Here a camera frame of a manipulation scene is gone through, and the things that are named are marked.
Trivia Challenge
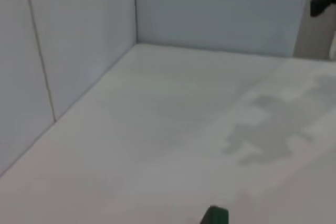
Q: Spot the green glasses case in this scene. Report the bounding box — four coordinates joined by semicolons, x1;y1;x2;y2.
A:
201;205;230;224

